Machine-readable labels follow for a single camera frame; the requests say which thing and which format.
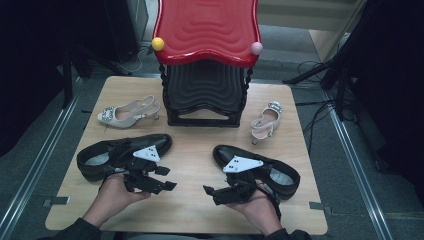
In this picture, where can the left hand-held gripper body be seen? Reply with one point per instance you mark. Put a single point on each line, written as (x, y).
(146, 154)

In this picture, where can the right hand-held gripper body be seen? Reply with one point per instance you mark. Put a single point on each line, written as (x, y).
(241, 164)

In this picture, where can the black leather shoe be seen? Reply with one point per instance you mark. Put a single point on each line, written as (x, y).
(223, 155)
(90, 170)

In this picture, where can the white jewelled high heel shoe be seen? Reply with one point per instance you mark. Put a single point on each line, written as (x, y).
(263, 131)
(106, 116)

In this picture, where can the red and black shoe rack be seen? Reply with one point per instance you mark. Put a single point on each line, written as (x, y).
(206, 26)

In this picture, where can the person's right hand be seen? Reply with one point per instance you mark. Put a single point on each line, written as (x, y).
(263, 213)

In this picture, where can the person's left hand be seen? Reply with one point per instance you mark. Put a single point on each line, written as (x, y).
(113, 200)

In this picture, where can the grey tape strip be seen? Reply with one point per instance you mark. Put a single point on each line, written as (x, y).
(56, 201)
(318, 206)

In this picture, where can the black tripod stand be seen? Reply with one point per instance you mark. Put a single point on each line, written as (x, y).
(67, 80)
(340, 93)

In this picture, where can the black curtain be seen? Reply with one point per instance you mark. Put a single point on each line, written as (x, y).
(393, 83)
(33, 66)

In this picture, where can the metal floor rail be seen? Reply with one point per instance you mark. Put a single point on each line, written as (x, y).
(45, 153)
(358, 166)

